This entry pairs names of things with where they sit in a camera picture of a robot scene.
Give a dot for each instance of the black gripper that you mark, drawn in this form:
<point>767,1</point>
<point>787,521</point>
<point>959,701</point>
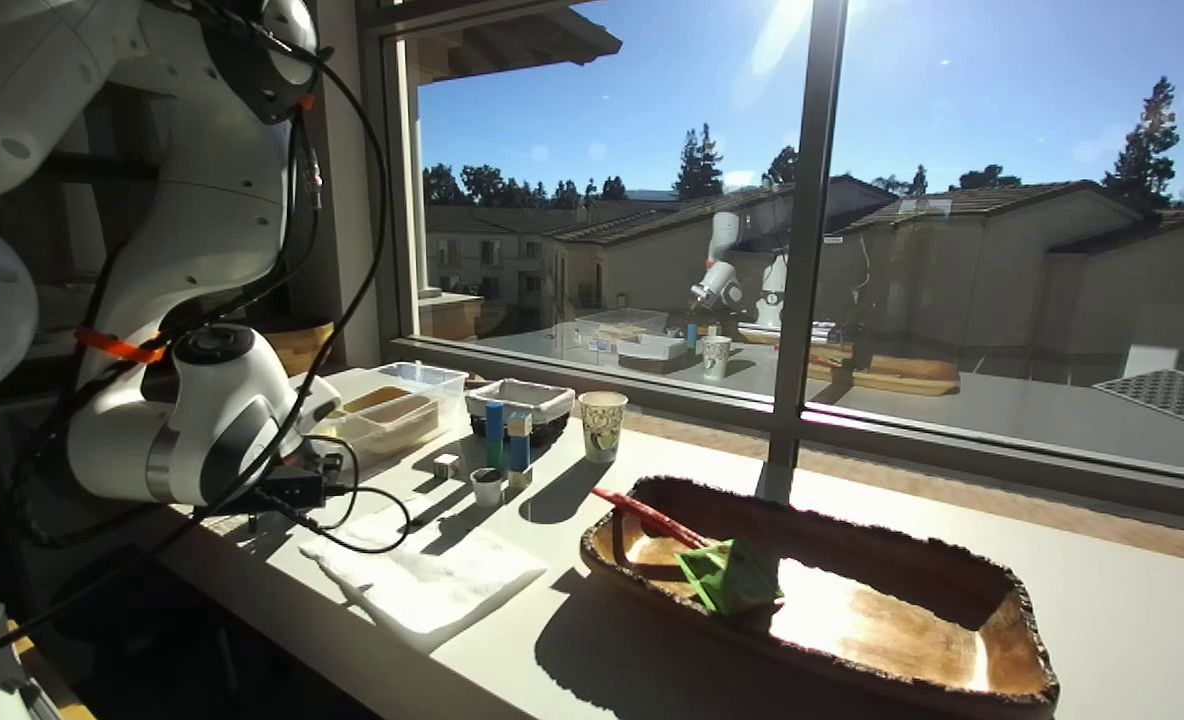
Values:
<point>318,471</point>

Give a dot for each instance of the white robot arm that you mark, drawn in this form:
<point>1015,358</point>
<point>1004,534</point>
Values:
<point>207,413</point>

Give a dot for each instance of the white paper towel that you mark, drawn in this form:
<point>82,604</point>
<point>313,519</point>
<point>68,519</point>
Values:
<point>429,598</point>

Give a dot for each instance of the small blue bottle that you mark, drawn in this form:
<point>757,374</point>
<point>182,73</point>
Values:
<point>518,436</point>

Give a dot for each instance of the clear plastic container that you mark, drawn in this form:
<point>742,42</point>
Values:
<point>393,406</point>

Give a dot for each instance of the small white cup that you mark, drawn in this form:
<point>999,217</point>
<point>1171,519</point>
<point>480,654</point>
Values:
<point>486,486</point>

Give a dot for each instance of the paper cup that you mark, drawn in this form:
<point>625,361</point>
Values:
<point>601,416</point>

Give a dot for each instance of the red marker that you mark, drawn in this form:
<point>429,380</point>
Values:
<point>653,519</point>

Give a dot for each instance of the rectangular wooden tray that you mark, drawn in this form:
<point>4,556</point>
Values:
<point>882,614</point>

